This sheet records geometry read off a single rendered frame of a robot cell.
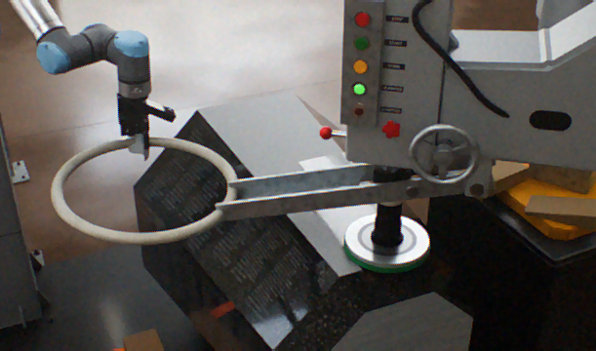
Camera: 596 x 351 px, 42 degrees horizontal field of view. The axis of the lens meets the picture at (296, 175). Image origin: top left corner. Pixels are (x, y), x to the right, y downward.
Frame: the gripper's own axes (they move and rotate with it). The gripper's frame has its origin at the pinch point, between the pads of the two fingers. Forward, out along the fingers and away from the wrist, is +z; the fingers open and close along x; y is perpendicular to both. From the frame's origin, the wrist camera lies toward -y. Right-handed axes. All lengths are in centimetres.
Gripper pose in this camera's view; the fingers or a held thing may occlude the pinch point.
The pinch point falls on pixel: (146, 153)
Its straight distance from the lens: 231.7
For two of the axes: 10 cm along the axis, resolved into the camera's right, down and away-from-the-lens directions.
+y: -9.6, 1.1, -2.7
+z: -0.5, 8.4, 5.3
